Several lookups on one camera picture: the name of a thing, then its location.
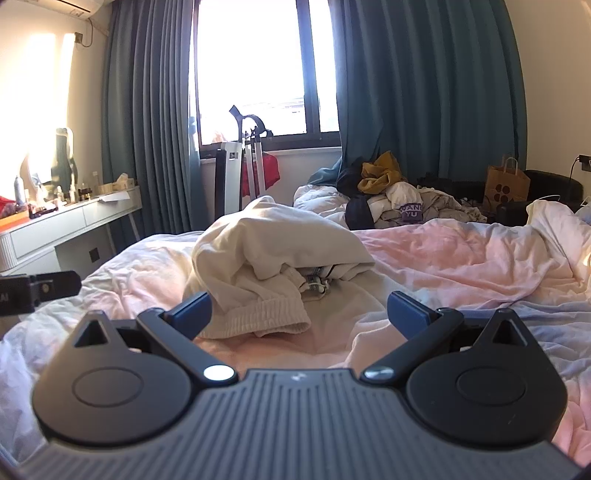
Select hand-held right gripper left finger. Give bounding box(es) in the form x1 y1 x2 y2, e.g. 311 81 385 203
74 292 238 385

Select mustard garment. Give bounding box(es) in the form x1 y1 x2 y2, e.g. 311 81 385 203
360 151 408 195

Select white air conditioner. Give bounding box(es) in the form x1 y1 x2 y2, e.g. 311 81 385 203
44 0 114 19

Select white panel heater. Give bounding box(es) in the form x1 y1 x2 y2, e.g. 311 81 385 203
215 142 244 217

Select black padded box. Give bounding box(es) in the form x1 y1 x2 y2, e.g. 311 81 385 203
496 200 530 227

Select white garment purple print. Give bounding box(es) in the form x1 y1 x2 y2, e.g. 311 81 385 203
387 181 433 227

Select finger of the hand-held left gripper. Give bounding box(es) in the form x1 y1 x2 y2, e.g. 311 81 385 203
30 271 81 303

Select cream pillow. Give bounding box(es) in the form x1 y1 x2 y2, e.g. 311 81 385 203
526 198 591 278

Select group of cosmetic bottles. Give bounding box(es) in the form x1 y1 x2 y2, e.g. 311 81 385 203
14 128 108 210

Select dark navy garment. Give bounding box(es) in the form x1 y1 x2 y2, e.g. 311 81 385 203
337 159 385 230

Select black armchair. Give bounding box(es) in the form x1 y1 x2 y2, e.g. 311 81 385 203
524 170 585 205

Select brown paper bag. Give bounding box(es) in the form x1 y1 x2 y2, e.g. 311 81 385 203
484 156 531 209

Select pink duvet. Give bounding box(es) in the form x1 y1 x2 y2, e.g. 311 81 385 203
0 215 591 467

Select window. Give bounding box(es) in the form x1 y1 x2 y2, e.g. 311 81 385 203
191 0 342 148

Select orange tray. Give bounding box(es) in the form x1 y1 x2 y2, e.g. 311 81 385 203
0 210 29 230

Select white dressing table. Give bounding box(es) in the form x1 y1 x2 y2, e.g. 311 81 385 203
0 185 143 273

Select red cloth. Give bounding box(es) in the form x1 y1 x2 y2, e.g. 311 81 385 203
242 152 280 197

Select teal crumpled cloth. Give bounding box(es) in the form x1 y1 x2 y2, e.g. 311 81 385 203
308 159 345 185

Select white quilt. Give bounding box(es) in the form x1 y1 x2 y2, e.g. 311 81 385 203
294 185 352 228

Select teal curtain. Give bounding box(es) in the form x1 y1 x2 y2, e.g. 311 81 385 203
102 0 204 236
330 0 529 185

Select metal clothes rack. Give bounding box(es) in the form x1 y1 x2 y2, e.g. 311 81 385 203
229 105 274 206

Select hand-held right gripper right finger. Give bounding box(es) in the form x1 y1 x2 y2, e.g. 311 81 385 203
360 291 527 384

